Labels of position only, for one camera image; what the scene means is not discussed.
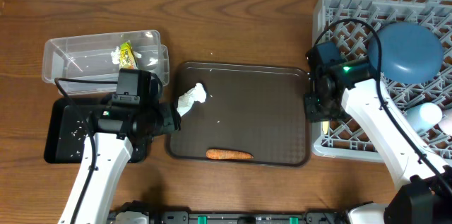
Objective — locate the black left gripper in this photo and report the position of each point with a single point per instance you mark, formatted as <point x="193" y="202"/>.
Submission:
<point x="169" y="122"/>

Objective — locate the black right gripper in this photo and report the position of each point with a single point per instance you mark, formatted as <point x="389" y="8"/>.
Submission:
<point x="316" y="114"/>

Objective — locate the pale yellow plastic spoon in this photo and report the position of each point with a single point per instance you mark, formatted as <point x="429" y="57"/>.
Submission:
<point x="325" y="127"/>

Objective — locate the white napkin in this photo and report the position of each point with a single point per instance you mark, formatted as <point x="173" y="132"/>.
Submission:
<point x="186" y="101"/>

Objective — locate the orange carrot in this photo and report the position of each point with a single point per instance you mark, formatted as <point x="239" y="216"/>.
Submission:
<point x="221" y="154"/>

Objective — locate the green orange snack wrapper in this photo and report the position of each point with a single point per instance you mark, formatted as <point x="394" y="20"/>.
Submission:
<point x="127" y="58"/>

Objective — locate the white tissue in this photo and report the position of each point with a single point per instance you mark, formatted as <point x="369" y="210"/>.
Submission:
<point x="115" y="56"/>

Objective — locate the light blue plastic cup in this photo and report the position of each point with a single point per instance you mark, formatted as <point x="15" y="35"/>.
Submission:
<point x="423" y="117"/>

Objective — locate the dark blue plate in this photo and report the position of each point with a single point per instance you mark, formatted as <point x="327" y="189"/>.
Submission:
<point x="411" y="53"/>

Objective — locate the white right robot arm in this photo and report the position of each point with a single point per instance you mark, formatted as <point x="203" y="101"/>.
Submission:
<point x="421" y="178"/>

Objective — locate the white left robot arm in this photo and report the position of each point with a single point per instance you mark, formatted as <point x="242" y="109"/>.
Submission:
<point x="115" y="135"/>

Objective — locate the dark brown serving tray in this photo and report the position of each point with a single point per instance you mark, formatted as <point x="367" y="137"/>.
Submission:
<point x="253" y="109"/>

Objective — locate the black plastic bin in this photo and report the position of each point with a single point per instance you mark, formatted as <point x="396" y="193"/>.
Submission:
<point x="65" y="138"/>

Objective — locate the clear plastic bin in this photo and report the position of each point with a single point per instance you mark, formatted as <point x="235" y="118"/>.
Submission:
<point x="87" y="57"/>

